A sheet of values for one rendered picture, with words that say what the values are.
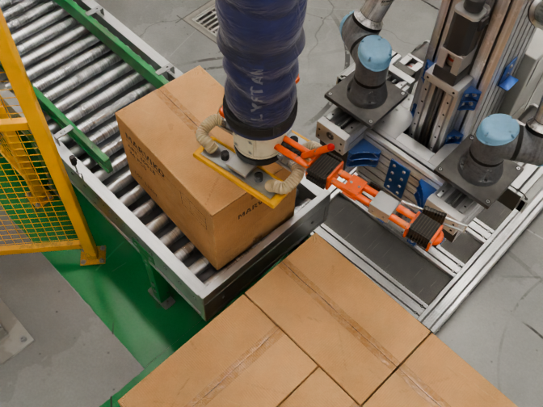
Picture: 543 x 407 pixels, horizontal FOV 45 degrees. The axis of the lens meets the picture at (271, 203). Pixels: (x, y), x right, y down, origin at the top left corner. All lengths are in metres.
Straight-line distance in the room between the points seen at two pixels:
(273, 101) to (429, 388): 1.19
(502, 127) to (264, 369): 1.15
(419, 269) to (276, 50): 1.61
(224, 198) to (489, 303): 1.55
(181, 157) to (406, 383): 1.14
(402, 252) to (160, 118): 1.28
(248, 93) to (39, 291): 1.80
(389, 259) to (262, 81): 1.46
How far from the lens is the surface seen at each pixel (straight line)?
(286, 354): 2.42
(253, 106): 1.85
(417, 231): 1.89
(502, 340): 3.23
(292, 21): 1.66
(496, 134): 2.15
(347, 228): 3.08
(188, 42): 4.18
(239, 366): 2.40
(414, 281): 3.00
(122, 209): 2.70
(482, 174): 2.26
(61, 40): 3.49
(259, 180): 2.07
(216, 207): 2.23
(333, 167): 1.98
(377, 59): 2.28
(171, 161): 2.36
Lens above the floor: 2.81
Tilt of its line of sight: 56 degrees down
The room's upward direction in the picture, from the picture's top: 2 degrees clockwise
